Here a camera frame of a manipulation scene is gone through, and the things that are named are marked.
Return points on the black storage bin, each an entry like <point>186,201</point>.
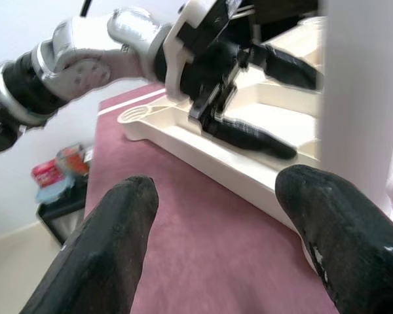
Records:
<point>62,219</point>

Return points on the white plastic table top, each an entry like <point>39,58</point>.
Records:
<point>199,153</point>

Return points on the red snack package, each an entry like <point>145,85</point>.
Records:
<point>46,173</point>

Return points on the blue plastic container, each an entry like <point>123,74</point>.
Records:
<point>54,193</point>

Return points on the white plastic table leg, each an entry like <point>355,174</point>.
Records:
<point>357,81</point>

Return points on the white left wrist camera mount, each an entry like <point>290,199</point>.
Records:
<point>177,59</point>

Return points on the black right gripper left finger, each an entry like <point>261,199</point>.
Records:
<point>101,245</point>

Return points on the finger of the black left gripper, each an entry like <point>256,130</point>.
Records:
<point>249,135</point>
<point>281,67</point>

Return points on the long white tape strip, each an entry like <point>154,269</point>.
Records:
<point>131,99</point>

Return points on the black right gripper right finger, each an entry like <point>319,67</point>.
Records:
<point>347,245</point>

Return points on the red and white package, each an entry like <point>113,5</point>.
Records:
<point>72,160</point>

